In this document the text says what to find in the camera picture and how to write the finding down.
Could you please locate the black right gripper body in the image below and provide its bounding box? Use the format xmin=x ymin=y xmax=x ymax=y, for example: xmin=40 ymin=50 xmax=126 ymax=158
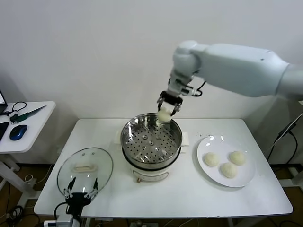
xmin=157 ymin=91 xmax=183 ymax=106

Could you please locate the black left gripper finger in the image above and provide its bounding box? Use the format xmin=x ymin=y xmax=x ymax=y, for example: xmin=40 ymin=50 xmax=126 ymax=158
xmin=63 ymin=176 xmax=76 ymax=199
xmin=86 ymin=177 xmax=99 ymax=200

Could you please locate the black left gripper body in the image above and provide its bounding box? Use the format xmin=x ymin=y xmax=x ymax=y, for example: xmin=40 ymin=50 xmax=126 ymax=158
xmin=65 ymin=192 xmax=92 ymax=215

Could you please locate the white steamed baozi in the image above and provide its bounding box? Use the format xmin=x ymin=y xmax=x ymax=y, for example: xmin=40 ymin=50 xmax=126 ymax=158
xmin=219 ymin=162 xmax=238 ymax=178
xmin=203 ymin=152 xmax=220 ymax=168
xmin=157 ymin=107 xmax=172 ymax=123
xmin=228 ymin=150 xmax=247 ymax=166

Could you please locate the round glass pot lid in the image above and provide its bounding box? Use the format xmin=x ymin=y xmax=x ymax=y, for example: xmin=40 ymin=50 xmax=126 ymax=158
xmin=56 ymin=148 xmax=114 ymax=197

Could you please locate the perforated steel steamer basket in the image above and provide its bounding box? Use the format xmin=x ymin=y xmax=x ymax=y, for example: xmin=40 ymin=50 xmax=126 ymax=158
xmin=120 ymin=113 xmax=183 ymax=164

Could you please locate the white oval plate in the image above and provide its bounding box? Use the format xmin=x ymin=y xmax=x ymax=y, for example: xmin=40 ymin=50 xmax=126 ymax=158
xmin=196 ymin=135 xmax=256 ymax=188

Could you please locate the white electric cooker base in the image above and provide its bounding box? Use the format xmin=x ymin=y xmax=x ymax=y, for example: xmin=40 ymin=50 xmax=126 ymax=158
xmin=113 ymin=131 xmax=190 ymax=184

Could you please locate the white floor power strip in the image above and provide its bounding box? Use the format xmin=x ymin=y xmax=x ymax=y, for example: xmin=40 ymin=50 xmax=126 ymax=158
xmin=129 ymin=219 xmax=152 ymax=227

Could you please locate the white side table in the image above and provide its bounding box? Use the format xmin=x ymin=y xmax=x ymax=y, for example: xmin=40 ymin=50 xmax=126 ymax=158
xmin=0 ymin=101 xmax=56 ymax=209

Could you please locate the blue black computer mouse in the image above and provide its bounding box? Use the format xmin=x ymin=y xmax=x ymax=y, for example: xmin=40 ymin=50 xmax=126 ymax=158
xmin=9 ymin=124 xmax=28 ymax=141

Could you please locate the black phone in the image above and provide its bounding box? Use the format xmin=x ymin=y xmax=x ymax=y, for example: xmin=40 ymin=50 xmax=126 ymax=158
xmin=0 ymin=122 xmax=9 ymax=143

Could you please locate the black laptop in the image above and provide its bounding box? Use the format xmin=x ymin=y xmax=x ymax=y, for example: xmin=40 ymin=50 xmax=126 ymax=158
xmin=0 ymin=88 xmax=8 ymax=114

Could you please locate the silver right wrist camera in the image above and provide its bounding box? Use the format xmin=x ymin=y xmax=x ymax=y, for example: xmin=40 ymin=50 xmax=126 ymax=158
xmin=179 ymin=85 xmax=198 ymax=96

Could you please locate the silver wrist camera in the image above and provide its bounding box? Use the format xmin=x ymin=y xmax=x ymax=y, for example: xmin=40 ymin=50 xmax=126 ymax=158
xmin=55 ymin=214 xmax=74 ymax=227
xmin=179 ymin=85 xmax=198 ymax=96

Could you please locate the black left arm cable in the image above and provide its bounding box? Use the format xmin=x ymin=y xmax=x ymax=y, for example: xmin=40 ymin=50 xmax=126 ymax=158
xmin=54 ymin=202 xmax=68 ymax=220

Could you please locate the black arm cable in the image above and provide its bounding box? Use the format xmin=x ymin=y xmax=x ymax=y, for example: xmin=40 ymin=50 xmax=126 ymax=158
xmin=54 ymin=202 xmax=68 ymax=220
xmin=192 ymin=79 xmax=206 ymax=97

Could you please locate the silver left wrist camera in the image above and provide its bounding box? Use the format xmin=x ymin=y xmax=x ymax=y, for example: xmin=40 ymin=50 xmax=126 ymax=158
xmin=55 ymin=214 xmax=74 ymax=227

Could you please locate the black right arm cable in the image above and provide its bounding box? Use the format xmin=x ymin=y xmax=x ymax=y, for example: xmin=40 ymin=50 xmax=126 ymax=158
xmin=192 ymin=79 xmax=206 ymax=97

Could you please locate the black floor cable bundle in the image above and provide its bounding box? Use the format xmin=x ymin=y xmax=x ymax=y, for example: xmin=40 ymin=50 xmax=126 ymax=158
xmin=4 ymin=205 xmax=36 ymax=227

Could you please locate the green handled dark blade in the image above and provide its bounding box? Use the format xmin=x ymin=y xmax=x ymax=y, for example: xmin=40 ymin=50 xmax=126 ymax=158
xmin=18 ymin=105 xmax=47 ymax=122

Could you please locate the black looped cord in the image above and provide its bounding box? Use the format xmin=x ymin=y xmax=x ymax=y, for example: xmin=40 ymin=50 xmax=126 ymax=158
xmin=0 ymin=102 xmax=26 ymax=116

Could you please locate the black power adapter cable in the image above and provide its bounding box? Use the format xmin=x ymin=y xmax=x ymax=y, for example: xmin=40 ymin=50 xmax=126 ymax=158
xmin=266 ymin=122 xmax=298 ymax=164

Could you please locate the thin white hanging cord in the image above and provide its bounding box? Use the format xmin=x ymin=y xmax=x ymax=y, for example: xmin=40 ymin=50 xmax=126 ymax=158
xmin=287 ymin=115 xmax=303 ymax=130

